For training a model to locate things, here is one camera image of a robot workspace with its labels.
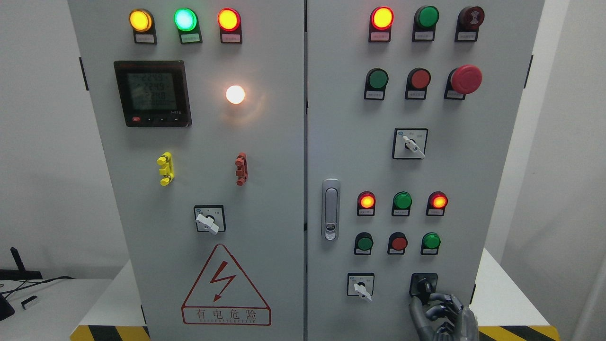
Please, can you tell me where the red lit indicator light left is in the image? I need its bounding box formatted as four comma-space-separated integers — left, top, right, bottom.
218, 7, 242, 45

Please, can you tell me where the red emergency stop button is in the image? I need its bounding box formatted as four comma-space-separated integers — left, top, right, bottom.
444, 64, 483, 100

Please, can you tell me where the green indicator middle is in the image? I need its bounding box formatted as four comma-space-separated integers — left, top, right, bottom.
392, 191, 412, 216

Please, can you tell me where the white platform with hazard stripes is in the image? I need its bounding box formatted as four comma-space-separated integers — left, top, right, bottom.
70, 251, 560, 341

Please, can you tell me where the grey cabinet door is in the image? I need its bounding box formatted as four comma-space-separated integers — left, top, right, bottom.
307, 0, 544, 341
68, 0, 304, 341

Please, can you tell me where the red electric hazard sign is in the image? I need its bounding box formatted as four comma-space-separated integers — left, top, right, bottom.
181, 244, 271, 326

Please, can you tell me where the green indicator top right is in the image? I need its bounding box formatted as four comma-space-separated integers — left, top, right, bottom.
411, 6, 440, 42

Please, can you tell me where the red push button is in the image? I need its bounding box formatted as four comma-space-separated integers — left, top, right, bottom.
387, 232, 408, 255
405, 68, 431, 100

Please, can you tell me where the black cable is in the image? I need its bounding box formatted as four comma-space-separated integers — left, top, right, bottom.
0, 276, 75, 299

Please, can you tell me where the yellow terminal connector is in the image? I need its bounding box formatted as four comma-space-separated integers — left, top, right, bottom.
156, 152, 175, 186

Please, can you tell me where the red lit indicator middle left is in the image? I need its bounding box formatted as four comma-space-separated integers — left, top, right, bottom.
356, 191, 376, 216

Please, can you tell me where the red push button upper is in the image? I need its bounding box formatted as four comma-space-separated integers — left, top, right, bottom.
405, 68, 431, 100

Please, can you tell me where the white selector switch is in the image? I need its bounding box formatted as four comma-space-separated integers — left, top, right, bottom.
347, 272, 375, 302
392, 128, 428, 160

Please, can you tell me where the white selector switch left door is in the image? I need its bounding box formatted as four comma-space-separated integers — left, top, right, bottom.
193, 205, 226, 235

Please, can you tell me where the black rotary knob switch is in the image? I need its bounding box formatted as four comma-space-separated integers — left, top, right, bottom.
409, 273, 438, 304

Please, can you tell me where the green lit indicator light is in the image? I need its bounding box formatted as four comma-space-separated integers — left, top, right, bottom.
173, 7, 203, 45

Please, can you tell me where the grey left cabinet door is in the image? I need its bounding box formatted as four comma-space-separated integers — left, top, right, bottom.
68, 0, 304, 341

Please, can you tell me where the white selector switch upper right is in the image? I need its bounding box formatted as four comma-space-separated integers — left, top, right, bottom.
392, 128, 428, 160

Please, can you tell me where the red lit indicator top right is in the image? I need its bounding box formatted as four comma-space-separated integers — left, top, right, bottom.
368, 6, 394, 43

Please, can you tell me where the small white usb adapter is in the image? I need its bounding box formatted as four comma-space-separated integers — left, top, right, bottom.
21, 295, 39, 309

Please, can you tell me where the green push button lower left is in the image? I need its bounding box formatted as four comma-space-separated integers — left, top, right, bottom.
354, 232, 373, 255

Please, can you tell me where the red terminal connector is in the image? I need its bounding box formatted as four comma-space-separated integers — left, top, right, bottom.
234, 153, 248, 186

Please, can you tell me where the yellow indicator light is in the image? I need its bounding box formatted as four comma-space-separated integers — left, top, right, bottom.
128, 9, 157, 45

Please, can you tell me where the grey right cabinet door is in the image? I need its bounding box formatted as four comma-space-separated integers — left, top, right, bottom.
307, 0, 544, 341

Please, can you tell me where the black device with antenna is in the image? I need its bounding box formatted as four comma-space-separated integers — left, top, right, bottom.
0, 247, 43, 320

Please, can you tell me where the white selector switch lower right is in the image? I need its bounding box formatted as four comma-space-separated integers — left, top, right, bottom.
347, 272, 375, 302

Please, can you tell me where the white glowing lamp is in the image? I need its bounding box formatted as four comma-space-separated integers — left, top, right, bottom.
225, 85, 245, 105

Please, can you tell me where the silver door handle lock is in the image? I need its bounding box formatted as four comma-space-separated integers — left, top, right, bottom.
322, 179, 340, 241

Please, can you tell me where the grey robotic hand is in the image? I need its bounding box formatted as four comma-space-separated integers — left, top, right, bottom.
409, 293, 479, 341

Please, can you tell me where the green push button upper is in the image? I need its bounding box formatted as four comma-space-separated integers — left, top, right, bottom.
364, 68, 388, 100

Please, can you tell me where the dark red buzzer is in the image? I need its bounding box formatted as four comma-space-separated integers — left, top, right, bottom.
454, 6, 485, 42

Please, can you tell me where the red indicator middle right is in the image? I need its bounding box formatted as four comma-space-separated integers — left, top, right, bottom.
426, 191, 448, 216

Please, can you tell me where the black digital power meter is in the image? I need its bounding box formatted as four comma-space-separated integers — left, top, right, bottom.
113, 60, 191, 127

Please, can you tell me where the red push button lower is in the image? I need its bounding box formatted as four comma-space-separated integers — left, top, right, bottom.
387, 232, 408, 255

